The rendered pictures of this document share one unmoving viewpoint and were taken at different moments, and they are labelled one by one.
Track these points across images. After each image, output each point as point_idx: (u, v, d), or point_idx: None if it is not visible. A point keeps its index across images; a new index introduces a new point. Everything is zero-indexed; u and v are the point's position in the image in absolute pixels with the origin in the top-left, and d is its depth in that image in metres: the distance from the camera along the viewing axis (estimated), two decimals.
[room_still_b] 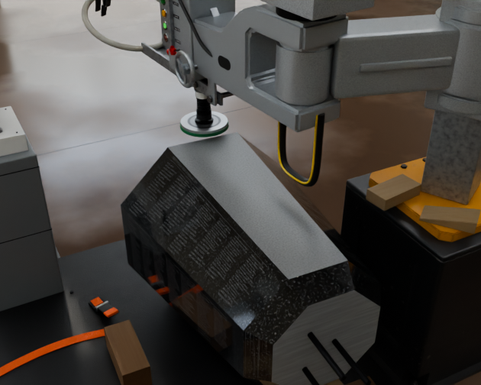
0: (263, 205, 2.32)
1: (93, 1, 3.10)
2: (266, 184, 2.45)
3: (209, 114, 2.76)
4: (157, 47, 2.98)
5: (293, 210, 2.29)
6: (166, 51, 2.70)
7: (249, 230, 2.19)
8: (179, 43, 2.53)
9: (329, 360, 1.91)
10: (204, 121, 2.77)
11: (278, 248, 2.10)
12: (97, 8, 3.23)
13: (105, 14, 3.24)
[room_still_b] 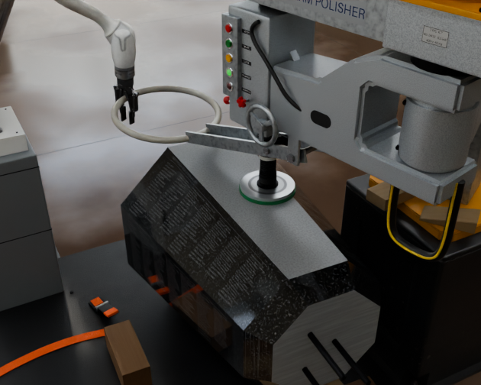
0: (263, 205, 2.32)
1: (121, 105, 2.79)
2: None
3: (275, 177, 2.37)
4: (203, 134, 2.63)
5: (293, 210, 2.29)
6: (224, 100, 2.27)
7: (249, 230, 2.19)
8: (248, 93, 2.11)
9: (329, 360, 1.91)
10: None
11: (278, 248, 2.10)
12: (123, 118, 2.92)
13: (133, 121, 2.92)
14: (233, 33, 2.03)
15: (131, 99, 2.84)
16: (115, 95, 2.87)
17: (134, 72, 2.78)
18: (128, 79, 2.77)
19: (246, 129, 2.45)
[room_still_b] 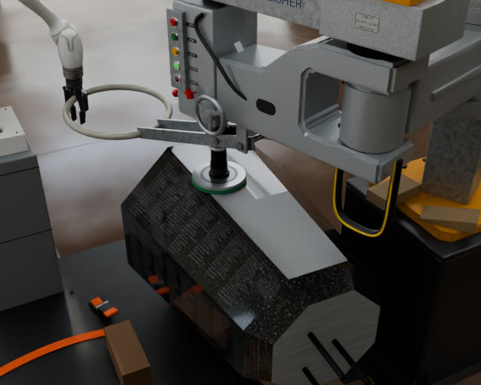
0: (263, 205, 2.32)
1: (72, 105, 2.82)
2: (266, 184, 2.45)
3: (226, 166, 2.43)
4: None
5: (293, 210, 2.29)
6: (172, 93, 2.32)
7: (249, 230, 2.19)
8: (195, 85, 2.17)
9: (329, 360, 1.91)
10: None
11: (278, 248, 2.10)
12: (73, 118, 2.94)
13: (85, 121, 2.94)
14: (178, 27, 2.08)
15: (81, 99, 2.87)
16: (65, 96, 2.89)
17: (82, 72, 2.80)
18: (77, 79, 2.79)
19: (197, 122, 2.51)
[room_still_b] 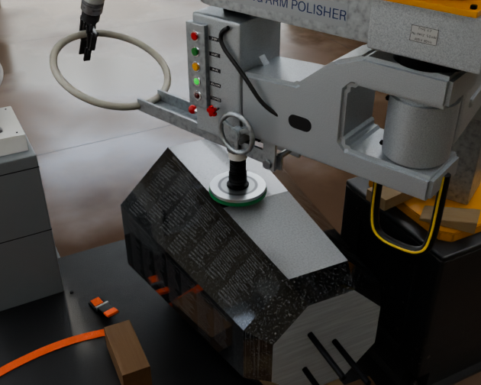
0: (263, 205, 2.32)
1: (59, 52, 2.49)
2: (266, 184, 2.45)
3: (246, 177, 2.31)
4: (155, 101, 2.46)
5: (293, 210, 2.29)
6: (189, 110, 2.20)
7: (249, 230, 2.19)
8: (218, 101, 2.05)
9: (329, 360, 1.91)
10: (244, 183, 2.33)
11: (278, 248, 2.10)
12: (81, 50, 2.70)
13: (89, 59, 2.70)
14: (199, 40, 1.97)
15: (91, 37, 2.61)
16: (79, 26, 2.64)
17: (101, 11, 2.52)
18: (92, 16, 2.52)
19: None
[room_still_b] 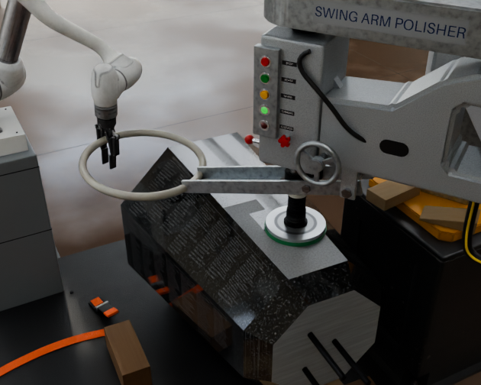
0: (263, 205, 2.32)
1: (86, 163, 2.37)
2: None
3: (305, 213, 2.16)
4: (198, 179, 2.33)
5: None
6: (246, 140, 2.01)
7: (249, 230, 2.19)
8: (289, 130, 1.88)
9: (329, 360, 1.91)
10: None
11: (278, 248, 2.10)
12: (104, 160, 2.60)
13: (115, 166, 2.59)
14: (271, 66, 1.78)
15: (112, 141, 2.52)
16: (97, 135, 2.55)
17: (116, 111, 2.45)
18: (108, 120, 2.45)
19: (258, 166, 2.21)
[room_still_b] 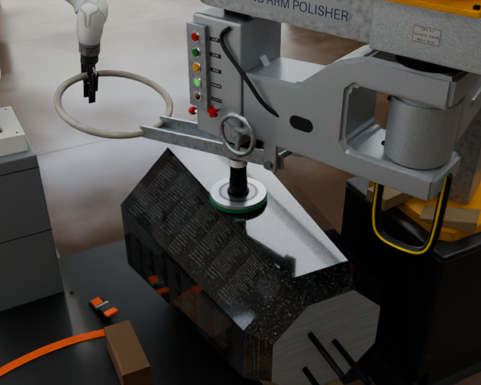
0: (263, 205, 2.32)
1: (62, 93, 2.58)
2: (266, 184, 2.45)
3: (246, 184, 2.32)
4: (158, 127, 2.50)
5: (293, 210, 2.29)
6: (189, 111, 2.19)
7: (249, 230, 2.19)
8: (218, 102, 2.05)
9: (329, 360, 1.91)
10: (232, 191, 2.33)
11: (278, 248, 2.10)
12: (85, 94, 2.80)
13: (94, 101, 2.79)
14: (200, 41, 1.96)
15: None
16: (81, 69, 2.74)
17: (98, 51, 2.63)
18: (90, 57, 2.63)
19: None
